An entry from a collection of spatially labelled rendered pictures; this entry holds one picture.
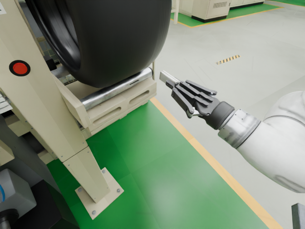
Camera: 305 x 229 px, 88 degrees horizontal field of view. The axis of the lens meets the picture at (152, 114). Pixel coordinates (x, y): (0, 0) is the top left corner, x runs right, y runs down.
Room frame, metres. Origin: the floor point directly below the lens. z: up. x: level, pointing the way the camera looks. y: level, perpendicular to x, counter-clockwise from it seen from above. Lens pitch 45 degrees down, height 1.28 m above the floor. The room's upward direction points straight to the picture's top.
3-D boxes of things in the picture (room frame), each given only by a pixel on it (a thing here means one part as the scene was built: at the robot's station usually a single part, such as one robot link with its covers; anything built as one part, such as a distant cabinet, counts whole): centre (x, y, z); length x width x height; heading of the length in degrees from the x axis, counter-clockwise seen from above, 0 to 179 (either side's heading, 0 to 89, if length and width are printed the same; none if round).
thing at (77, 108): (0.50, 0.36, 0.90); 0.40 x 0.03 x 0.10; 45
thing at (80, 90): (0.63, 0.24, 0.80); 0.37 x 0.36 x 0.02; 45
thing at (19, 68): (0.39, 0.36, 1.06); 0.03 x 0.02 x 0.03; 135
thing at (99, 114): (0.53, 0.14, 0.83); 0.36 x 0.09 x 0.06; 135
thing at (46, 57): (0.59, 0.42, 0.97); 0.05 x 0.04 x 0.05; 45
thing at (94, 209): (0.43, 0.40, 0.01); 0.27 x 0.27 x 0.02; 45
